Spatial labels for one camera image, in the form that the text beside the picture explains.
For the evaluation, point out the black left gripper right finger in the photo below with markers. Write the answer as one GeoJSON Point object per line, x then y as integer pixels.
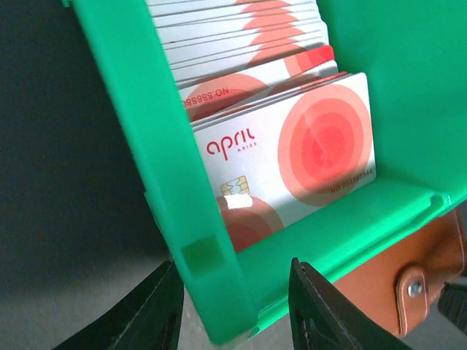
{"type": "Point", "coordinates": [323, 318]}

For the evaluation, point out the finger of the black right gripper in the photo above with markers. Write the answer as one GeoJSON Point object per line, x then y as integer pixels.
{"type": "Point", "coordinates": [452, 304]}

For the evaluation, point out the stack of white red cards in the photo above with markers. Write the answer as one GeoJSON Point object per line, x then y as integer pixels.
{"type": "Point", "coordinates": [223, 54]}

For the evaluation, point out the brown leather card holder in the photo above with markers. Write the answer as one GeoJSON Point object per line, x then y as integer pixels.
{"type": "Point", "coordinates": [396, 287]}

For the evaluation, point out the green bin with red cards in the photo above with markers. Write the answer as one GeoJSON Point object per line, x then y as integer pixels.
{"type": "Point", "coordinates": [414, 55]}

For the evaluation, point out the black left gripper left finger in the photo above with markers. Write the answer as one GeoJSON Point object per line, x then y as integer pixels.
{"type": "Point", "coordinates": [149, 317]}

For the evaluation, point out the white red front card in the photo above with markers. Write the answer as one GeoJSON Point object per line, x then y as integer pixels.
{"type": "Point", "coordinates": [275, 164]}

